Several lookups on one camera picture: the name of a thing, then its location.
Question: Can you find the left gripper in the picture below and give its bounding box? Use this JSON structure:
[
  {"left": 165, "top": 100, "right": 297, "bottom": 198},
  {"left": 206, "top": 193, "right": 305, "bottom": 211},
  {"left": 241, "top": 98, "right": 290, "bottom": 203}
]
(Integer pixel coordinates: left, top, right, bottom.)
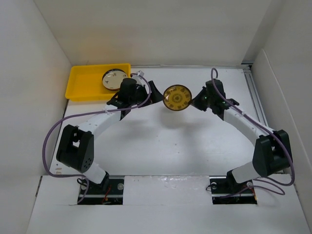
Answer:
[{"left": 129, "top": 81, "right": 164, "bottom": 108}]

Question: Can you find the yellow brown plate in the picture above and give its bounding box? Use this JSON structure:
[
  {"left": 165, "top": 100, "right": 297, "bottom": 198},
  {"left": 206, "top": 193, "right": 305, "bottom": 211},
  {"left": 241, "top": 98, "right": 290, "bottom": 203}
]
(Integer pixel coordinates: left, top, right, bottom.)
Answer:
[{"left": 163, "top": 84, "right": 192, "bottom": 111}]

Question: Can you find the blue patterned plate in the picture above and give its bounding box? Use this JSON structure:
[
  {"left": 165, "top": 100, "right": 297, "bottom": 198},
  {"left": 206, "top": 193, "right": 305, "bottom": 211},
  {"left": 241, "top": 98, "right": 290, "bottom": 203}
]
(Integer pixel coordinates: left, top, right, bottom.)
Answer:
[{"left": 104, "top": 86, "right": 120, "bottom": 92}]

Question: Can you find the cream floral plate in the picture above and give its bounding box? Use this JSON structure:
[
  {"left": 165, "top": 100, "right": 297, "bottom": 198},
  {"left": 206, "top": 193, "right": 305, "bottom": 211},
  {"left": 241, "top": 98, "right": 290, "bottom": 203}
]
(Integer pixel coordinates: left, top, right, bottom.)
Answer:
[{"left": 102, "top": 69, "right": 128, "bottom": 87}]

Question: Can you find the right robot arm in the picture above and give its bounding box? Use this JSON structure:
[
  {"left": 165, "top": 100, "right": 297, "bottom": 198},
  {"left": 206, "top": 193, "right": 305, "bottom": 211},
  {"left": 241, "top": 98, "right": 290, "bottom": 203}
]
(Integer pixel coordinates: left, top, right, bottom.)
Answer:
[{"left": 188, "top": 82, "right": 294, "bottom": 198}]

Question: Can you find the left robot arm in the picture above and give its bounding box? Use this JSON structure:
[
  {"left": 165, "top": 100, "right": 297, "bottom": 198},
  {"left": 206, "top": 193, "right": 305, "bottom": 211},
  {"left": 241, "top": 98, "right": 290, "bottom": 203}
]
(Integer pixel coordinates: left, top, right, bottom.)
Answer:
[{"left": 56, "top": 78, "right": 162, "bottom": 194}]

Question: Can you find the yellow plastic bin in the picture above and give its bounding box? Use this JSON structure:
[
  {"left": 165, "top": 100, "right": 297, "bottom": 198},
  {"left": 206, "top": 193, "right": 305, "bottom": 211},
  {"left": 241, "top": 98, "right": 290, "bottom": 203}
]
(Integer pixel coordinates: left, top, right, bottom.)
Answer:
[{"left": 65, "top": 63, "right": 131, "bottom": 101}]

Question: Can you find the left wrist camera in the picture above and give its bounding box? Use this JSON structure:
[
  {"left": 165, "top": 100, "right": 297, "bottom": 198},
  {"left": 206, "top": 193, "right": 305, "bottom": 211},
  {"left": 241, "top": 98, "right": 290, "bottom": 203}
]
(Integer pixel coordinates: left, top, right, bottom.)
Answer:
[{"left": 118, "top": 71, "right": 147, "bottom": 101}]

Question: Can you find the aluminium rail right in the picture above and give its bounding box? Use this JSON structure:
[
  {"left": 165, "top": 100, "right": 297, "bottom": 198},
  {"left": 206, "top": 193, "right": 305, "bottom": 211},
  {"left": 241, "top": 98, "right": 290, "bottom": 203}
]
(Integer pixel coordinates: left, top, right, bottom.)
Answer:
[{"left": 241, "top": 63, "right": 268, "bottom": 126}]

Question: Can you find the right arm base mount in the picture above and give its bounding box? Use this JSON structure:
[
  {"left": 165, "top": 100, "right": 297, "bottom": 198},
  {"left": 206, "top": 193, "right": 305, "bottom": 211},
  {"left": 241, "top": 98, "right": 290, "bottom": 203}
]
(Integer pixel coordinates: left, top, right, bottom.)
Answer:
[{"left": 206, "top": 176, "right": 257, "bottom": 205}]

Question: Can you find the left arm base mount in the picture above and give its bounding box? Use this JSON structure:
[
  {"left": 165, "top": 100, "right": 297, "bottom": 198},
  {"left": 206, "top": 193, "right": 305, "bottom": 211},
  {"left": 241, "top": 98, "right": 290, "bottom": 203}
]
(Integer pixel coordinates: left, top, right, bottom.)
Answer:
[{"left": 78, "top": 175, "right": 125, "bottom": 205}]

